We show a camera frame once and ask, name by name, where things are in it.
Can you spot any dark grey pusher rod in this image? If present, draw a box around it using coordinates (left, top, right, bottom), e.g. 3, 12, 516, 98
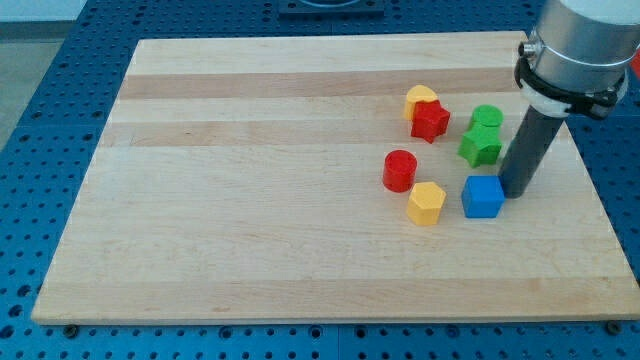
498, 106, 565, 199

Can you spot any blue cube block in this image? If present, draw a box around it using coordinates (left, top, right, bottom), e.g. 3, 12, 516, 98
461, 175, 505, 218

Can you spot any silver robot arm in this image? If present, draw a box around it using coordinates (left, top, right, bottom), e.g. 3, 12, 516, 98
498, 0, 639, 198

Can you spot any green star block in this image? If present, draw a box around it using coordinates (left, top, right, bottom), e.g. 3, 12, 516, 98
458, 125, 502, 168

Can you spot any red star block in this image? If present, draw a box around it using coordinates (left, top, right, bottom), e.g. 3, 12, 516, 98
411, 100, 451, 143

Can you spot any green cylinder block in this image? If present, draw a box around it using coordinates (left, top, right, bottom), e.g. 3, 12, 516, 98
469, 104, 504, 128

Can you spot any yellow heart block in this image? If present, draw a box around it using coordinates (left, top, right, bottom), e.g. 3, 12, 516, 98
403, 84, 438, 121

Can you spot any yellow hexagon block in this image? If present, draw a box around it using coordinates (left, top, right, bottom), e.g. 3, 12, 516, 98
406, 182, 447, 226

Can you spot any red cylinder block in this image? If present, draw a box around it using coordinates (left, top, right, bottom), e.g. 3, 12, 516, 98
382, 150, 418, 193

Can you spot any light wooden board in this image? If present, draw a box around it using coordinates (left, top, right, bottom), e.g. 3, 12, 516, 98
32, 32, 639, 325

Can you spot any black cable clamp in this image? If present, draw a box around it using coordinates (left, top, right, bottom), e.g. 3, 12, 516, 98
514, 56, 629, 120

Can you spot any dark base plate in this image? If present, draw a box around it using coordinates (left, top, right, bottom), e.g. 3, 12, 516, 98
278, 0, 385, 18

